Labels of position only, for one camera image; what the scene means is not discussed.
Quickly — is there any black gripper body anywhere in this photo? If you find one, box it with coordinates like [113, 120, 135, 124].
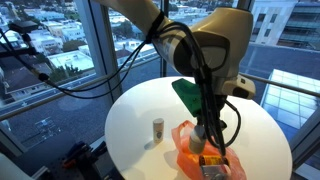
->
[208, 95, 227, 131]

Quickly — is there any white medicine bottle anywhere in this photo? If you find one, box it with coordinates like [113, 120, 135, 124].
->
[188, 125, 206, 154]

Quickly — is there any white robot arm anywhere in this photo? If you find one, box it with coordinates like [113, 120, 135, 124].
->
[95, 0, 256, 99]

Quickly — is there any yellow label brown bottle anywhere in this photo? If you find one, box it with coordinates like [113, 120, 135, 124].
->
[199, 155, 229, 165]

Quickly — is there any white deodorant stick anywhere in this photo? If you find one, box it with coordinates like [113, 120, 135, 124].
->
[153, 118, 164, 143]

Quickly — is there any orange plastic bag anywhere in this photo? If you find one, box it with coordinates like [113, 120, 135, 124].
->
[171, 120, 247, 180]

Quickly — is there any grey and red box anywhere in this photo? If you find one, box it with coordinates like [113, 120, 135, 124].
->
[200, 165, 231, 180]

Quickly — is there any black cable bundle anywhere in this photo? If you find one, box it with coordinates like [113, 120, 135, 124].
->
[0, 11, 242, 157]

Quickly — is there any black camera on stand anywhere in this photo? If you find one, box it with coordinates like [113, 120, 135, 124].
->
[9, 21, 38, 34]

